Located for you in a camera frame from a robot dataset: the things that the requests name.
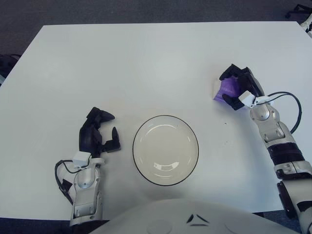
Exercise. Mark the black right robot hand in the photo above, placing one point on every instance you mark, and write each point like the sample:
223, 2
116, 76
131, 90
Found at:
249, 81

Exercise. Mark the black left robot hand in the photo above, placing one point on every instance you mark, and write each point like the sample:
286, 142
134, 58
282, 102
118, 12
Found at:
87, 139

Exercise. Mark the purple tissue paper pack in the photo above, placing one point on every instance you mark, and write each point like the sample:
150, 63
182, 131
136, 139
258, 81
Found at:
229, 86

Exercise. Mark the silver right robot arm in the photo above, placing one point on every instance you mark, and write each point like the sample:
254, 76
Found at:
270, 122

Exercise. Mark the white plate with black rim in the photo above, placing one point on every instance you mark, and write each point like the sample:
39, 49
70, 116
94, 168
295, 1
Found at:
165, 146

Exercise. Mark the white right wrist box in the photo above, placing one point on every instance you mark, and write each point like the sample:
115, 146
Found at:
247, 98

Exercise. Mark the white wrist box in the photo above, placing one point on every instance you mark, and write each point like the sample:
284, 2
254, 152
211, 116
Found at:
81, 159
247, 98

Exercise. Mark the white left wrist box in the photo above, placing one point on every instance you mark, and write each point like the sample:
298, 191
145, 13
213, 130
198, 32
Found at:
81, 159

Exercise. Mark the white neighbouring table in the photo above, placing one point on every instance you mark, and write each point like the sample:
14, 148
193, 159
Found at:
310, 35

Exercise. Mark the black office chair base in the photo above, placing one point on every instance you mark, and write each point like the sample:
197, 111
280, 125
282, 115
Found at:
299, 7

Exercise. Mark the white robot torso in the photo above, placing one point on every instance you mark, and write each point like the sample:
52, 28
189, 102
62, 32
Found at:
170, 214

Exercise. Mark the black bag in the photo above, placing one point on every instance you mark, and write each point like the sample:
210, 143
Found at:
6, 62

